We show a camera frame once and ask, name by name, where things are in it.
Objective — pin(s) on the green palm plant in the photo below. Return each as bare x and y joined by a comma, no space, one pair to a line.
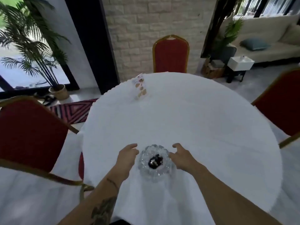
30,37

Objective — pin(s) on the woven basket plant pot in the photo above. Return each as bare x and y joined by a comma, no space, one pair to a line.
59,91

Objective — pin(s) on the white box side table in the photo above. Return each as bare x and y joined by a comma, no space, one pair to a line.
240,65

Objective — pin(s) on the person's right thumb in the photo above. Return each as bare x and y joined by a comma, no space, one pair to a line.
173,155

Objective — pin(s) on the cream sofa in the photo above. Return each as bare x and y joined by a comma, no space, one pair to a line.
267,37

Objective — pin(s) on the white tablecloth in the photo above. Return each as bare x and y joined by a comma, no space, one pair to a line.
182,138

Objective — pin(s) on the person's left forearm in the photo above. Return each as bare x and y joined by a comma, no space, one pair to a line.
93,200

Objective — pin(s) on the person's right hand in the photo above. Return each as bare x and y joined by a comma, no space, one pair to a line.
184,158

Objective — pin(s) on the clear glass bowl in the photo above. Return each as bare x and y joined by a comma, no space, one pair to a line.
154,162

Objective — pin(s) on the dark object in bowl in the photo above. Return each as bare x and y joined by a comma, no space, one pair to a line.
155,161

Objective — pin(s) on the teal cushion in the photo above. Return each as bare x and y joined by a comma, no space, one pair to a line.
255,44

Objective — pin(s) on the clear table card stand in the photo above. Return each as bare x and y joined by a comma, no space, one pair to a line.
140,87

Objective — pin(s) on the person's left thumb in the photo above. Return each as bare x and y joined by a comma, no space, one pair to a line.
134,152

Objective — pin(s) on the small green plant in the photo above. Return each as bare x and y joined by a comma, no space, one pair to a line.
230,30

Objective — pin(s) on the person's left hand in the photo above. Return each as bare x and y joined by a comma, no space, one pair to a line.
124,158

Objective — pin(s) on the black sandals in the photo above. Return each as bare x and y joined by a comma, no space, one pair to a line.
46,99

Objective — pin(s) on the person's right forearm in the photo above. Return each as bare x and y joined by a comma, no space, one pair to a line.
225,196

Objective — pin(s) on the pink striped rug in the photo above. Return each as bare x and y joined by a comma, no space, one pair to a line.
72,110

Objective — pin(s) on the red banquet chair gold frame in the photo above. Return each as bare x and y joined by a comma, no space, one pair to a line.
28,135
171,55
280,103

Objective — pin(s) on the wooden crate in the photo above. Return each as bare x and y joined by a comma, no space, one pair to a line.
212,69

